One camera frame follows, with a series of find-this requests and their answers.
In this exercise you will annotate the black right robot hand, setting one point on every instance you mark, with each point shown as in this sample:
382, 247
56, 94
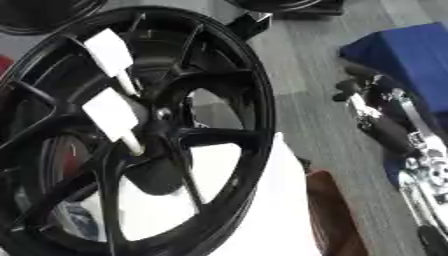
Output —
382, 110

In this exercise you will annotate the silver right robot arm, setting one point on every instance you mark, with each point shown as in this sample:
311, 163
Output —
429, 180

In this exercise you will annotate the black round wheel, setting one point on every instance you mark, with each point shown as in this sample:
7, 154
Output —
274, 4

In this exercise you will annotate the black spoked wheel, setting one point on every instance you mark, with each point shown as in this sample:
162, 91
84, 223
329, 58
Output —
230, 136

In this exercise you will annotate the white pin with flat head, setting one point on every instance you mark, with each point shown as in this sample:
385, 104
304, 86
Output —
111, 115
109, 53

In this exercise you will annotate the blue box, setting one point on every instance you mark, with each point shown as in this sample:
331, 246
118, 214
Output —
408, 56

